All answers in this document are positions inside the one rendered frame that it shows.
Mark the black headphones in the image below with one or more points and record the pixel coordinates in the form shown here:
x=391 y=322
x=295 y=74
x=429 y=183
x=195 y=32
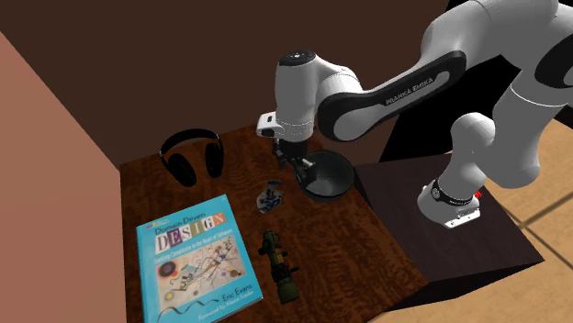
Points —
x=188 y=170

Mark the dark bowl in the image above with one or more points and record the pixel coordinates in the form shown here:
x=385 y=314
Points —
x=331 y=181

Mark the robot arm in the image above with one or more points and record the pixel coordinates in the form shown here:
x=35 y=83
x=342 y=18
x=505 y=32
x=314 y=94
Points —
x=501 y=116

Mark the blue book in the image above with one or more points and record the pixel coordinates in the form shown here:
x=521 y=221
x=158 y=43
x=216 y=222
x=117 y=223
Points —
x=194 y=261

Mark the blue and white figurine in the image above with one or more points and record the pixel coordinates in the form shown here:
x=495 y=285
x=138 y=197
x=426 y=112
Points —
x=269 y=198

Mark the olive green toy launcher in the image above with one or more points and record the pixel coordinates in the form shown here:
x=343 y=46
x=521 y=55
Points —
x=279 y=268

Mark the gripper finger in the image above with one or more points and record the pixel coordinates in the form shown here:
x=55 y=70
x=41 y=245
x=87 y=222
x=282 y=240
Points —
x=302 y=172
x=281 y=159

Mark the dark wooden table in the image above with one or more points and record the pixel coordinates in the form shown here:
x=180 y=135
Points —
x=340 y=259

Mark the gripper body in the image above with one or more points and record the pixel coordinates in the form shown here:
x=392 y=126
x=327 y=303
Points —
x=291 y=151

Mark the dark robot stand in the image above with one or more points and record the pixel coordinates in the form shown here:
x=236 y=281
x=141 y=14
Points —
x=443 y=241

